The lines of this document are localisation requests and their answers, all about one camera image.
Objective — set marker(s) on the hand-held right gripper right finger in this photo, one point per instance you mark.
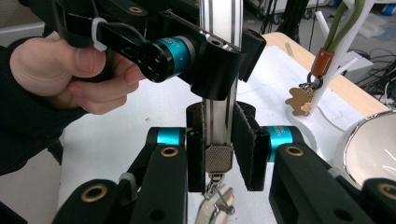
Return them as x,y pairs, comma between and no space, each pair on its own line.
249,149

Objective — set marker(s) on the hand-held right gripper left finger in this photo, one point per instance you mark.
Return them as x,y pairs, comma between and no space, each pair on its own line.
195,155

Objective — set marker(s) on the white key stand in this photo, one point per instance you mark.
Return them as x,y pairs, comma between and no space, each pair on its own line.
345,46

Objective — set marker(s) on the white table mat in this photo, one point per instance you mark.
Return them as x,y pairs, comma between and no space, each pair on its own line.
124,109

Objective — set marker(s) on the white bowl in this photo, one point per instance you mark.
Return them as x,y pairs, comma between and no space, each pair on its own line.
370,149

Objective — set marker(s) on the clear plastic bag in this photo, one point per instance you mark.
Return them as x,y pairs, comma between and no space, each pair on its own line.
378,25

